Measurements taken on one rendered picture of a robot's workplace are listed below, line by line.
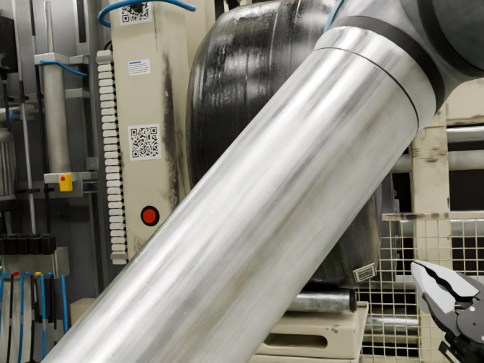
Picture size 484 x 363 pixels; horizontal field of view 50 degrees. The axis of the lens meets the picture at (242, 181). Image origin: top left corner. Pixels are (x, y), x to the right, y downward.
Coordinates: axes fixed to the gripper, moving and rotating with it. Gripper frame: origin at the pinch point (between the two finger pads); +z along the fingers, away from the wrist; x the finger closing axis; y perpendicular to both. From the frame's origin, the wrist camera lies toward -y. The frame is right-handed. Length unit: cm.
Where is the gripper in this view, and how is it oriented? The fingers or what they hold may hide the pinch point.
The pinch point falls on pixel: (420, 265)
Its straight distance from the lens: 79.7
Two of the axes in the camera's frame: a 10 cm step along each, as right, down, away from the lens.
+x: 8.5, -4.0, 3.3
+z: -5.1, -5.8, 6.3
